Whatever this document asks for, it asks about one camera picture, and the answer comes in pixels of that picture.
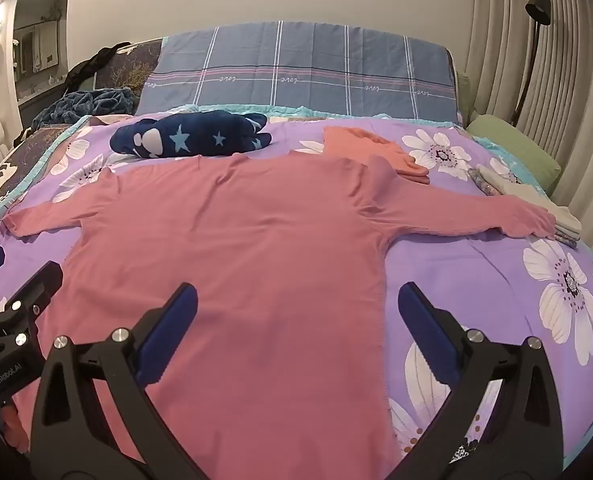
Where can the black garment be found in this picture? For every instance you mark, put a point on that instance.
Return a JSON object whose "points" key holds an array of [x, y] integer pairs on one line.
{"points": [[94, 62]]}

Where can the folded orange garment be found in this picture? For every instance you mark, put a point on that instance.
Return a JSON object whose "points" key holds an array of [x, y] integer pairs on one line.
{"points": [[361, 147]]}

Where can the green pillow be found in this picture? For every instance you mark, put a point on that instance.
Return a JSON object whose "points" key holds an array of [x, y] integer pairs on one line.
{"points": [[516, 152]]}

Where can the pink long-sleeve shirt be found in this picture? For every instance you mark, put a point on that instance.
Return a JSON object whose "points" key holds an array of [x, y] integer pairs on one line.
{"points": [[251, 260]]}

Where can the folded cream cloth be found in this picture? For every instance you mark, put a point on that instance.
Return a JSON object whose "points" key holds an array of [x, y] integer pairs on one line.
{"points": [[531, 197]]}

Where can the teal fuzzy blanket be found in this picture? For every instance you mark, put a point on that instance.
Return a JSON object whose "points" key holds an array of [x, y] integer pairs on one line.
{"points": [[86, 105]]}

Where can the folded patterned cloth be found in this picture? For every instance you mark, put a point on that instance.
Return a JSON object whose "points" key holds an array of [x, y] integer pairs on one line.
{"points": [[483, 185]]}

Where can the black floor lamp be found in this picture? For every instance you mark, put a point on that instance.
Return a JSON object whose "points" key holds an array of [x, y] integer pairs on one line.
{"points": [[537, 7]]}

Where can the purple floral blanket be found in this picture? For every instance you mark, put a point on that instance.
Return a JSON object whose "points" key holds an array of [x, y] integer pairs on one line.
{"points": [[476, 280]]}

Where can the navy star-print garment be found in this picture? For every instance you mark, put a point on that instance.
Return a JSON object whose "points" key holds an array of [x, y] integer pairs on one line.
{"points": [[196, 135]]}

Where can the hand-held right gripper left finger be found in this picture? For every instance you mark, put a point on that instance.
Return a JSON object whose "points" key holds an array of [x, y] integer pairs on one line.
{"points": [[174, 320]]}

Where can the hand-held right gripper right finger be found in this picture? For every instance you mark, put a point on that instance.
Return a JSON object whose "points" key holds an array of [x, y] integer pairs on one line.
{"points": [[421, 320]]}

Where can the blue plaid pillow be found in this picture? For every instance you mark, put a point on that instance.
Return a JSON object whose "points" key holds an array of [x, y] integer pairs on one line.
{"points": [[301, 65]]}

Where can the beige curtain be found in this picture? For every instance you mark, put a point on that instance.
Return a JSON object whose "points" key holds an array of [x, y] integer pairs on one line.
{"points": [[571, 110]]}

